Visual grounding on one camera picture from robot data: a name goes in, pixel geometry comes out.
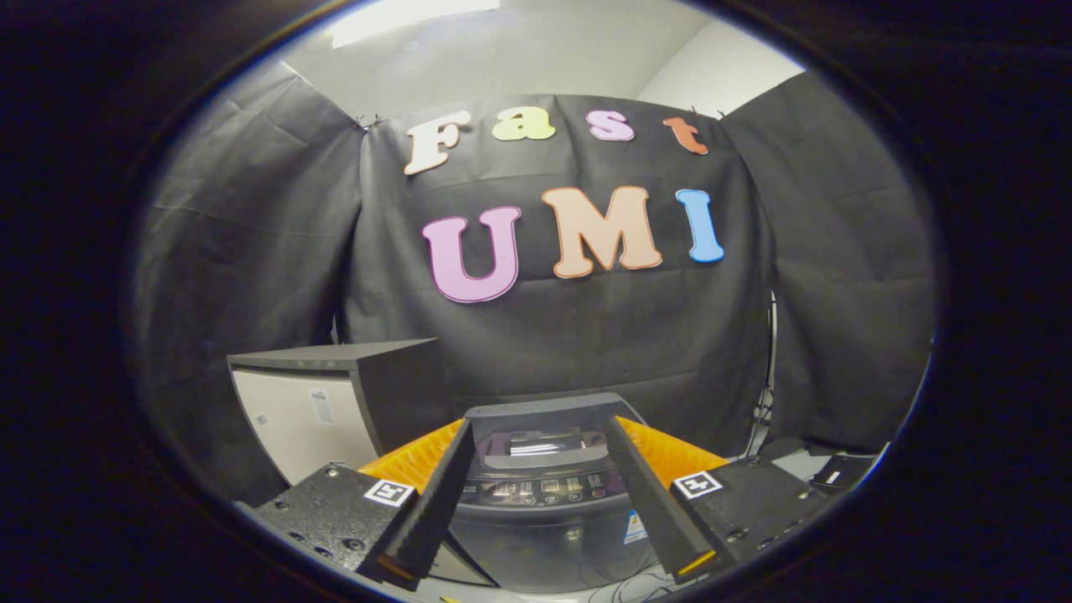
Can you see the grey washing machine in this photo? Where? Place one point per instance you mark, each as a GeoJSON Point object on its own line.
{"type": "Point", "coordinates": [544, 540]}

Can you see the black flat device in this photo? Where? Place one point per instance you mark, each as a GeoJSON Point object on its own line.
{"type": "Point", "coordinates": [842, 471]}

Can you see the white cabinet with dark top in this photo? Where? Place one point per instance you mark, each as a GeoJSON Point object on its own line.
{"type": "Point", "coordinates": [301, 419]}

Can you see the metal backdrop stand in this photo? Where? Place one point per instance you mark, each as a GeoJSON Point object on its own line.
{"type": "Point", "coordinates": [769, 385]}

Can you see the black backdrop cloth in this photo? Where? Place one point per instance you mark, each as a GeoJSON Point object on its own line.
{"type": "Point", "coordinates": [586, 335]}

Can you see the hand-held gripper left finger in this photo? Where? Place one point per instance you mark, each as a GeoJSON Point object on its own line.
{"type": "Point", "coordinates": [437, 494]}

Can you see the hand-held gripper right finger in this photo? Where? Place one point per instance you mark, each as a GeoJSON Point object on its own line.
{"type": "Point", "coordinates": [645, 494]}

